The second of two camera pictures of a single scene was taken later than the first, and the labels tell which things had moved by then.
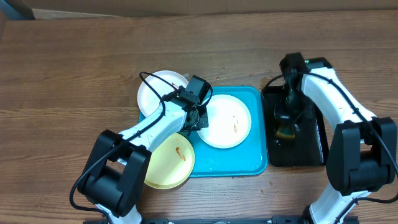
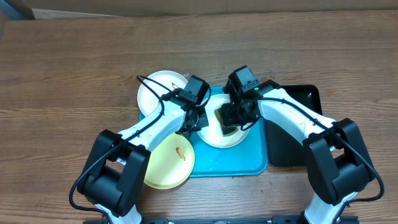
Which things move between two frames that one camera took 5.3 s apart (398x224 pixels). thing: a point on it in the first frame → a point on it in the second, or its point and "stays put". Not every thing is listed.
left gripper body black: x=202 y=121 stays put
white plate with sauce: x=229 y=121 stays put
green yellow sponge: x=285 y=134 → x=226 y=130
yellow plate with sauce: x=171 y=164 stays put
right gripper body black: x=286 y=116 → x=230 y=115
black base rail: x=256 y=219 stays put
